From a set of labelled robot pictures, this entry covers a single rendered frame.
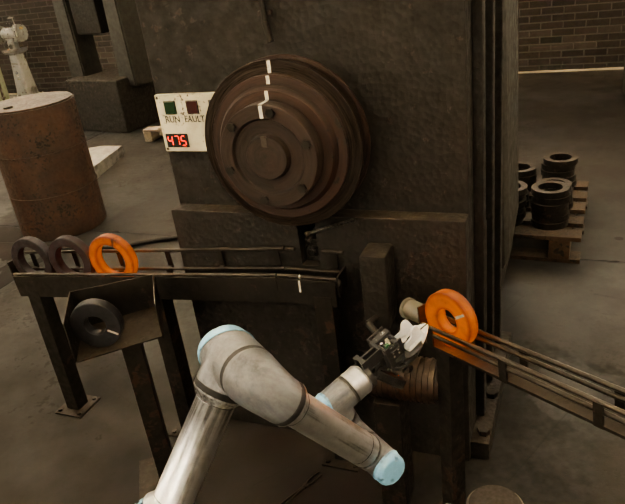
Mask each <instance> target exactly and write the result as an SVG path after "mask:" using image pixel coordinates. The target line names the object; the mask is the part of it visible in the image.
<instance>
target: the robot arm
mask: <svg viewBox="0 0 625 504"><path fill-rule="evenodd" d="M378 331H379V332H380V333H379V334H378V335H377V336H376V337H374V338H373V339H372V337H373V336H374V335H375V334H376V333H377V332H378ZM427 333H428V324H426V323H424V324H420V325H414V326H412V324H411V323H410V322H409V321H408V320H403V321H402V322H401V324H400V331H399V333H397V334H396V335H395V336H393V335H391V333H390V331H389V330H387V329H386V328H385V329H383V327H382V326H381V327H380V328H379V329H378V330H377V331H376V332H374V333H373V334H372V335H371V336H370V337H369V338H367V339H366V340H367V342H368V344H369V346H370V349H369V350H368V351H367V352H366V353H365V354H363V355H362V356H361V357H359V356H358V355H356V356H355V357H353V360H354V362H355V364H354V365H353V366H350V367H349V368H348V369H347V370H346V371H345V372H344V373H342V374H341V375H340V376H339V377H338V378H337V379H335V380H334V381H333V382H332V383H331V384H330V385H329V386H327V387H326V388H325V389H324V390H323V391H322V392H321V393H318V394H317V395H316V397H313V396H312V395H310V394H308V393H307V390H306V387H305V386H304V385H303V384H302V383H301V382H299V381H298V380H297V379H295V378H294V377H293V376H292V375H291V374H290V373H288V372H287V371H286V370H285V369H284V367H283V366H282V365H281V364H280V363H279V362H278V361H277V360H276V359H275V358H274V357H273V355H272V354H270V353H269V352H268V351H267V350H266V349H265V348H264V347H263V346H262V345H261V344H260V343H258V342H257V341H256V340H255V339H254V337H253V336H252V335H251V334H250V333H249V332H247V331H245V330H244V329H242V328H241V327H239V326H235V325H223V326H219V327H217V328H215V329H213V330H211V331H210V332H208V333H207V334H206V335H205V336H204V337H203V339H202V340H201V342H200V344H199V347H198V352H197V354H198V360H199V363H200V364H201V366H200V368H199V370H198V373H197V375H196V377H195V380H194V385H195V387H196V390H197V394H196V396H195V398H194V401H193V403H192V405H191V408H190V410H189V412H188V415H187V417H186V419H185V422H184V424H183V426H182V429H181V431H180V433H179V436H178V438H177V440H176V443H175V445H174V447H173V450H172V452H171V454H170V457H169V459H168V461H167V464H166V466H165V468H164V471H163V473H162V475H161V478H160V480H159V482H158V484H157V487H156V489H155V490H154V491H151V492H149V493H147V494H146V495H145V497H144V498H142V499H141V500H139V503H138V504H193V503H194V501H195V499H196V496H197V494H198V492H199V489H200V487H201V485H202V483H203V480H204V478H205V476H206V473H207V471H208V469H209V466H210V464H211V462H212V460H213V457H214V455H215V453H216V450H217V448H218V446H219V443H220V441H221V439H222V437H223V434H224V432H225V430H226V427H227V425H228V423H229V420H230V418H231V416H232V413H233V411H234V409H235V408H236V407H238V406H241V407H243V408H245V409H247V410H248V411H250V412H252V413H254V414H256V415H258V416H260V417H262V418H264V419H265V420H267V421H269V422H271V423H273V424H275V425H276V426H279V427H286V426H289V427H291V428H292V429H294V430H296V431H297V432H299V433H301V434H303V435H304V436H306V437H308V438H310V439H311V440H313V441H315V442H317V443H318V444H320V445H322V446H323V447H325V448H327V449H329V450H330V451H332V452H334V453H336V454H337V455H339V456H341V457H342V458H344V459H346V460H348V461H349V462H351V463H353V464H355V465H356V466H358V467H360V468H361V469H363V470H365V471H367V472H368V473H369V474H371V475H372V476H373V478H374V479H375V480H377V481H378V482H379V483H380V484H382V485H391V484H394V483H395V482H396V481H398V480H399V478H400V477H401V475H402V474H403V472H404V469H405V462H404V460H403V458H402V457H401V456H400V455H399V454H398V452H397V451H396V450H394V449H393V448H391V447H390V446H389V445H388V444H387V443H386V442H385V441H384V440H383V439H381V438H380V437H379V436H378V435H377V434H376V433H375V432H374V431H373V430H372V429H370V428H369V427H368V426H367V425H366V424H365V423H364V422H363V421H362V420H361V419H360V417H359V416H358V414H357V412H356V410H355V409H354V406H355V405H356V404H357V403H358V402H359V401H361V400H362V399H363V398H364V397H365V396H366V395H367V394H369V393H370V392H371V391H372V388H374V387H375V386H376V385H377V380H379V381H381V382H384V383H386V384H388V385H390V386H391V387H393V388H395V389H397V388H398V389H400V390H402V389H403V387H404V385H405V384H406V382H407V381H405V380H404V379H403V377H402V376H401V375H400V374H398V373H396V372H394V371H399V370H400V369H401V368H403V367H404V366H407V365H408V364H409V363H411V362H412V361H413V360H415V359H416V357H417V356H418V355H419V353H420V351H421V349H422V347H423V344H424V341H425V339H426V336H427ZM403 348H404V349H406V351H404V349H403ZM391 371H392V372H391Z"/></svg>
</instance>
